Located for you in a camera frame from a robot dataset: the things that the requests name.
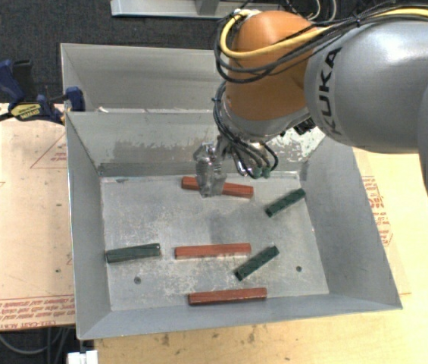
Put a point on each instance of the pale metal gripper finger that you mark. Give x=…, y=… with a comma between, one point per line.
x=218, y=185
x=202, y=182

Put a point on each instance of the brown cardboard board, red print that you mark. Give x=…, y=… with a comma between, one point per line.
x=28, y=203

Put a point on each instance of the dark green flat block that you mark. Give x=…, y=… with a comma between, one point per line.
x=285, y=202
x=132, y=253
x=257, y=262

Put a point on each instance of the grey metal bin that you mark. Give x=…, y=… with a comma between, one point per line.
x=183, y=222

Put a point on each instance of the red-brown flat block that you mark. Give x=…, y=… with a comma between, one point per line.
x=213, y=250
x=238, y=190
x=227, y=296

